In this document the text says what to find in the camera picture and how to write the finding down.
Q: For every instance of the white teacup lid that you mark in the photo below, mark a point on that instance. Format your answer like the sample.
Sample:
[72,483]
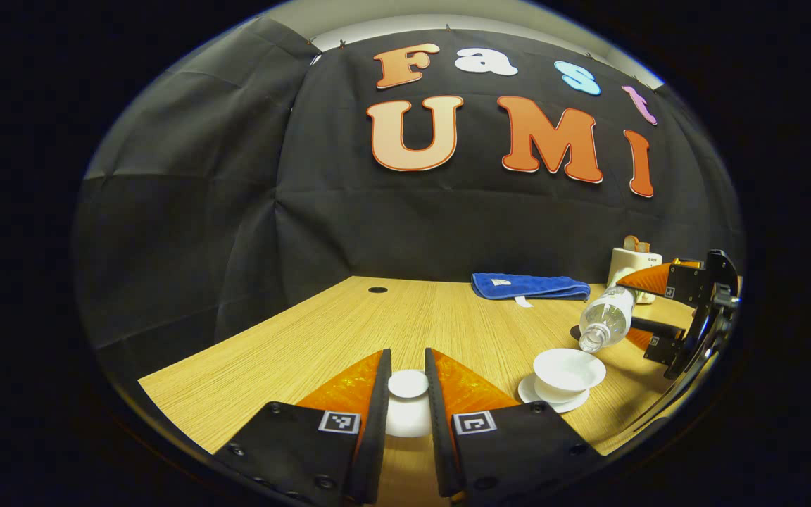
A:
[409,415]

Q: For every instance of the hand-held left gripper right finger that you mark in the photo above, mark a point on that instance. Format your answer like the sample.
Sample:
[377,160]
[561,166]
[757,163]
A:
[437,422]

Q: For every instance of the white saucer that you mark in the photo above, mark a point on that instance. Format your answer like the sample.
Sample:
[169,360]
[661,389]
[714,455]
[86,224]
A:
[529,391]

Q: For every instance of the white teacup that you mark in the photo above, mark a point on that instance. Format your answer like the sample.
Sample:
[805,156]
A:
[567,370]

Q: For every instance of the blue folded towel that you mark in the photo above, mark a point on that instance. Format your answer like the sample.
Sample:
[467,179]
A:
[529,285]

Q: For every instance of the clear plastic water bottle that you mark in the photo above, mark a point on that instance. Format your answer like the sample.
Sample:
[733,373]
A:
[606,318]

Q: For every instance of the black backdrop cloth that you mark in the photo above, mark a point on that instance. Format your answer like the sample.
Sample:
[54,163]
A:
[236,211]

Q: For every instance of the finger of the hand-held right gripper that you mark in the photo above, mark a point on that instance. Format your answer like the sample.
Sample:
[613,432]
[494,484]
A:
[662,348]
[686,284]

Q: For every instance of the white box with orange items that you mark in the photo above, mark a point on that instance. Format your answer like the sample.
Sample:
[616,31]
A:
[624,264]

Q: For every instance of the dark brown round coaster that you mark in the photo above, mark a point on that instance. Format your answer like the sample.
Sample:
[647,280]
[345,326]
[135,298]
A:
[576,332]

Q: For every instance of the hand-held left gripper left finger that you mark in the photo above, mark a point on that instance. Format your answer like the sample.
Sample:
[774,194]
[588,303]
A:
[379,422]

